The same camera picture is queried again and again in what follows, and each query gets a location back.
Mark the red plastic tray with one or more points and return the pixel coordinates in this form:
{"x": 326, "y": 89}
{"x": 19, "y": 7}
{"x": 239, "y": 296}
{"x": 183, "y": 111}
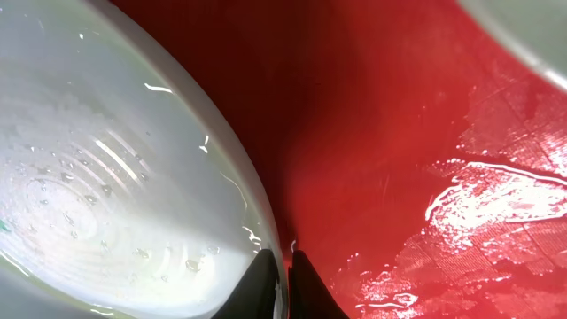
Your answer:
{"x": 418, "y": 164}

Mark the light green plate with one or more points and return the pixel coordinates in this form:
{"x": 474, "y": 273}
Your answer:
{"x": 533, "y": 31}

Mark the white plate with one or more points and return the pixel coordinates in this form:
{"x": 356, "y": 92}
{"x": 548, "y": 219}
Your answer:
{"x": 124, "y": 191}

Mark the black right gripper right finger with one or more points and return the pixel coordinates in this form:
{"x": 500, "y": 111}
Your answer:
{"x": 309, "y": 296}

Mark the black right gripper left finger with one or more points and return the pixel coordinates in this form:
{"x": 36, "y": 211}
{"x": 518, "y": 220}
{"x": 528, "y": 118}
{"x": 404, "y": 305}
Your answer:
{"x": 254, "y": 297}

